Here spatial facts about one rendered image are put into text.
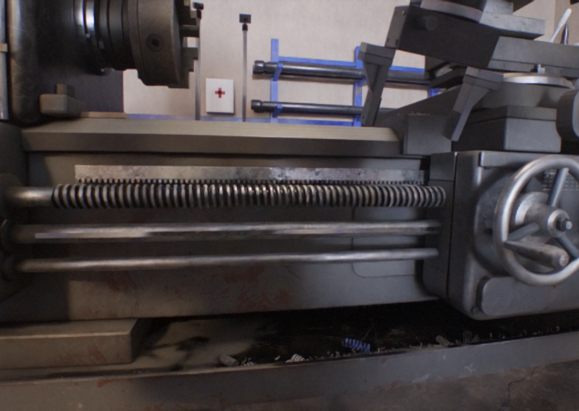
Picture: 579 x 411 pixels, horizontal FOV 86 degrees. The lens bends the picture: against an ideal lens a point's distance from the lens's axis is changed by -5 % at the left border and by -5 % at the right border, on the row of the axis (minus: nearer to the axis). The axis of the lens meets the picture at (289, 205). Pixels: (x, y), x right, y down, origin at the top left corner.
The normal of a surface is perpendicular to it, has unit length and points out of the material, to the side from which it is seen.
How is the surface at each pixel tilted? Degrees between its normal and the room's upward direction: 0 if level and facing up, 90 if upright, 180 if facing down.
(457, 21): 114
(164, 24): 103
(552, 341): 90
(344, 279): 90
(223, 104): 90
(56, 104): 90
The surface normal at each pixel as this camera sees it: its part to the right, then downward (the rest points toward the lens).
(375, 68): 0.08, 0.50
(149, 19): 0.17, 0.29
